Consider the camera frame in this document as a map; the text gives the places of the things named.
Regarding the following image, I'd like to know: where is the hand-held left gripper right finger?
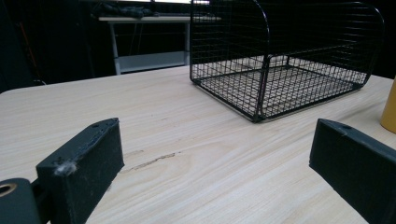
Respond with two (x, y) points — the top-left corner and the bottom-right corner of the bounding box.
(308, 118), (396, 224)

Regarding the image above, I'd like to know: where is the black wire mesh basket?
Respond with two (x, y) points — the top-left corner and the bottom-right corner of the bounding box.
(189, 0), (386, 123)

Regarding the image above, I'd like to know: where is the dark cloth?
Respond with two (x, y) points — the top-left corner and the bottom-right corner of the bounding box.
(91, 2), (161, 19)

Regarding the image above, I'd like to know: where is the yellow cylindrical container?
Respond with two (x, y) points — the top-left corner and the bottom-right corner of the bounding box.
(379, 76), (396, 134)

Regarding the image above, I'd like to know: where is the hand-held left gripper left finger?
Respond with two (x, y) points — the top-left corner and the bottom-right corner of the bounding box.
(35, 117), (125, 224)

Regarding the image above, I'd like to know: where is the white metal table frame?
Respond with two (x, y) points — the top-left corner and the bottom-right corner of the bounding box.
(98, 14), (191, 77)

